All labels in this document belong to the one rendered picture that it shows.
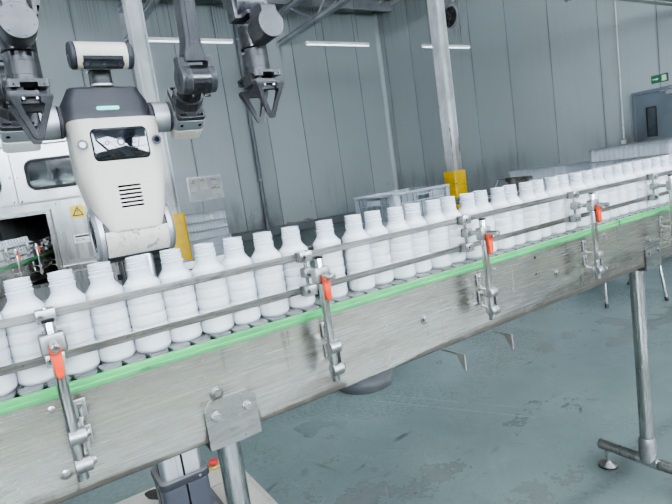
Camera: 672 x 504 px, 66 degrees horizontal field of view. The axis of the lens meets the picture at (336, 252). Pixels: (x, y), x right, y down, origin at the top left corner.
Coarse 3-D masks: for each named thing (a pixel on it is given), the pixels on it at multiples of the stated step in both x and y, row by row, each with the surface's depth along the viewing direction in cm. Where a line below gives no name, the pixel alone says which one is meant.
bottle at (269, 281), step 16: (256, 240) 99; (272, 240) 101; (256, 256) 99; (272, 256) 98; (256, 272) 99; (272, 272) 99; (256, 288) 100; (272, 288) 99; (272, 304) 99; (288, 304) 102
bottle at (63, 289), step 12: (48, 276) 80; (60, 276) 80; (72, 276) 82; (60, 288) 80; (72, 288) 82; (48, 300) 80; (60, 300) 80; (72, 300) 80; (84, 300) 82; (84, 312) 82; (60, 324) 80; (72, 324) 80; (84, 324) 82; (72, 336) 80; (84, 336) 82; (72, 360) 81; (84, 360) 81; (96, 360) 83; (72, 372) 81; (84, 372) 82
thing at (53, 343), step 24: (576, 192) 147; (576, 216) 147; (600, 216) 142; (600, 264) 146; (312, 288) 101; (480, 288) 125; (48, 312) 76; (48, 336) 72; (48, 360) 76; (336, 360) 98; (72, 408) 74; (72, 432) 74; (72, 456) 75
